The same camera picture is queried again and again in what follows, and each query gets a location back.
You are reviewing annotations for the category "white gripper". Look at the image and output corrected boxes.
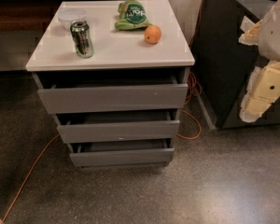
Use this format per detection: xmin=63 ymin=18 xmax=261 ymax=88
xmin=238 ymin=0 xmax=280 ymax=123

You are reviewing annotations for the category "orange fruit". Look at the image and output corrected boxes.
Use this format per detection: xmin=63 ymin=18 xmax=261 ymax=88
xmin=145 ymin=25 xmax=161 ymax=44

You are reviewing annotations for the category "grey bottom drawer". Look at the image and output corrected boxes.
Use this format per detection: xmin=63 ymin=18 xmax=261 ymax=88
xmin=70 ymin=139 xmax=175 ymax=168

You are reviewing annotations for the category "grey drawer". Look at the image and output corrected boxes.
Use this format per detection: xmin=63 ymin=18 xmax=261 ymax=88
xmin=70 ymin=139 xmax=175 ymax=168
xmin=38 ymin=83 xmax=187 ymax=114
xmin=57 ymin=110 xmax=179 ymax=143

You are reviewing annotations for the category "grey drawer cabinet white top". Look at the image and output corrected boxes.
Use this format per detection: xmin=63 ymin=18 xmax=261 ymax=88
xmin=25 ymin=0 xmax=196 ymax=170

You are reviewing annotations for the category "grey top drawer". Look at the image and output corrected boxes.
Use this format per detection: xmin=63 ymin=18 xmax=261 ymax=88
xmin=38 ymin=83 xmax=187 ymax=114

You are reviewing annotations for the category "grey middle drawer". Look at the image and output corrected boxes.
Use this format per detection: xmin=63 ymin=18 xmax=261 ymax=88
xmin=57 ymin=110 xmax=179 ymax=143

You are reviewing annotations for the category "dark grey trash bin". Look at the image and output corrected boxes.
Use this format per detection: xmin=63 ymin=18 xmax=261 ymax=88
xmin=191 ymin=0 xmax=276 ymax=129

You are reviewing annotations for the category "green chip bag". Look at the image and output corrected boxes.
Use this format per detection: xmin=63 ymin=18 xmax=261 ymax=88
xmin=115 ymin=0 xmax=151 ymax=31

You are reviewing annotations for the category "green soda can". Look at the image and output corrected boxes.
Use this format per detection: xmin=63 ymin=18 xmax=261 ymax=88
xmin=70 ymin=20 xmax=94 ymax=59

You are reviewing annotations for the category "white bowl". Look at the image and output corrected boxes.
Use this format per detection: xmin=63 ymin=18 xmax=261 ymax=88
xmin=58 ymin=8 xmax=87 ymax=30

